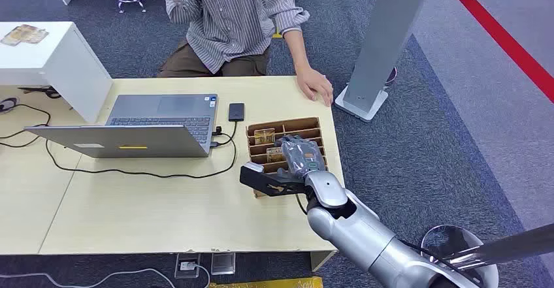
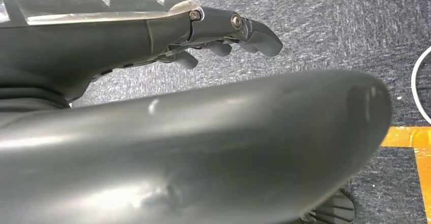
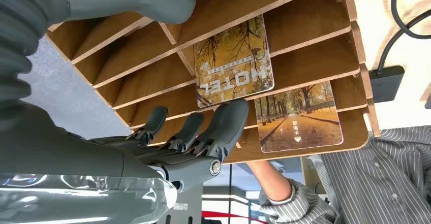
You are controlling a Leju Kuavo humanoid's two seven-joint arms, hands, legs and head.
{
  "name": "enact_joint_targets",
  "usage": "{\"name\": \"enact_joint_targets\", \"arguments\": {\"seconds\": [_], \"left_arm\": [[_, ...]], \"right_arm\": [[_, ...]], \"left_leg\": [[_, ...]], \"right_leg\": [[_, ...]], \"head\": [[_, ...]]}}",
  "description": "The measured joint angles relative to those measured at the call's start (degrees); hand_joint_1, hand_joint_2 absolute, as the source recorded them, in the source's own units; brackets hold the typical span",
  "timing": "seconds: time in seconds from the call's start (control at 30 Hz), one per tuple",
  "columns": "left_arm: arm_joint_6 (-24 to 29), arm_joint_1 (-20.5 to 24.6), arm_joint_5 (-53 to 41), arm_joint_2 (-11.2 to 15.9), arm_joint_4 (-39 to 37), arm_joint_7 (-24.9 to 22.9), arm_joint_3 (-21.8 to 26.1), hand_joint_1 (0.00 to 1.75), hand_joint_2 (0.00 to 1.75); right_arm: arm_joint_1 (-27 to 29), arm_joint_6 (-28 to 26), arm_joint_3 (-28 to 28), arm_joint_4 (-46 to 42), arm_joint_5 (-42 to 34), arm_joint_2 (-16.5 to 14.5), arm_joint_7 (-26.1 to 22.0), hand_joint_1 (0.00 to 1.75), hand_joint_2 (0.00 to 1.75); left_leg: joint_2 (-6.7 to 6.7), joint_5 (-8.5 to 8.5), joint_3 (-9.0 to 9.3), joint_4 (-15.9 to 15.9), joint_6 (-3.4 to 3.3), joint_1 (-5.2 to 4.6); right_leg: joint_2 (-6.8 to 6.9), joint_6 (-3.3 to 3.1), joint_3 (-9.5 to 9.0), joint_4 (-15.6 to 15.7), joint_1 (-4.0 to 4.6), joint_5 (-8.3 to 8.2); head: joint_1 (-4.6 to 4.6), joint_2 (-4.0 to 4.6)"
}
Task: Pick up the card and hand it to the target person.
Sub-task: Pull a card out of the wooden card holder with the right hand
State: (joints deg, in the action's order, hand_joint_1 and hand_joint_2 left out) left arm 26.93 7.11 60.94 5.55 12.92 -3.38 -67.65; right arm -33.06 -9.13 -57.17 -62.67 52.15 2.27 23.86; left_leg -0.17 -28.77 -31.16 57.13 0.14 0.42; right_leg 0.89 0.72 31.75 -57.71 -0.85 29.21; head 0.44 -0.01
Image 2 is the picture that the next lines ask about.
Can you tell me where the ribbed dark grey robot part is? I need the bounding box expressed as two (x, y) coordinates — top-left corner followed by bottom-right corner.
(296, 188), (357, 224)

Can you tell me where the yellow floor tape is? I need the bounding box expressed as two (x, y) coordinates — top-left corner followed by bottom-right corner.
(380, 126), (431, 224)

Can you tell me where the white cable loop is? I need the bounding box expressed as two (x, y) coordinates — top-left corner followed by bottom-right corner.
(410, 45), (431, 125)

